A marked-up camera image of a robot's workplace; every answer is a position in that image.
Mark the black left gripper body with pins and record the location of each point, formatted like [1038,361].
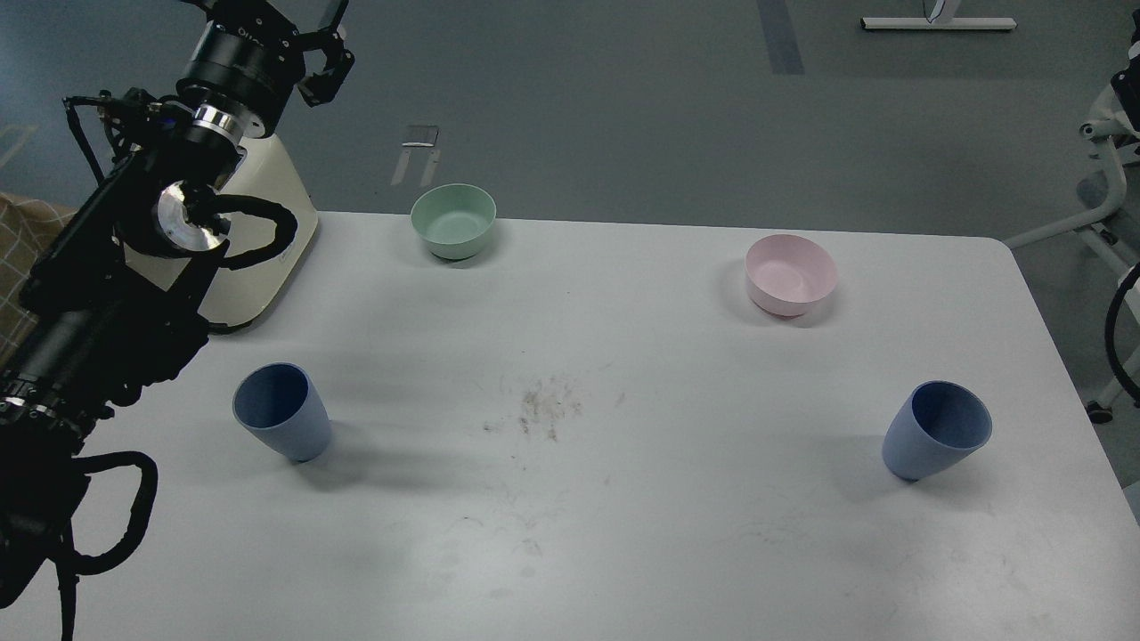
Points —
[246,59]

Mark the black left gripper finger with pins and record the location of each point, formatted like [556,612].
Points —
[322,86]

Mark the blue cup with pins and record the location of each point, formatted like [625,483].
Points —
[939,425]
[281,407]

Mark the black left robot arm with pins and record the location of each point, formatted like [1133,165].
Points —
[116,296]

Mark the green bowl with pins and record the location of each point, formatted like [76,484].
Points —
[455,222]

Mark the cream toaster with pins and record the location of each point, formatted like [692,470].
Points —
[236,298]

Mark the checkered brown cloth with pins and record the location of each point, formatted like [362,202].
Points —
[28,227]

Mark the pink bowl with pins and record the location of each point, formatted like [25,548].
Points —
[788,275]

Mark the white table base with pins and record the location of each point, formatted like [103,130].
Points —
[942,16]

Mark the white rolling stand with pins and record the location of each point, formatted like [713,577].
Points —
[1110,128]

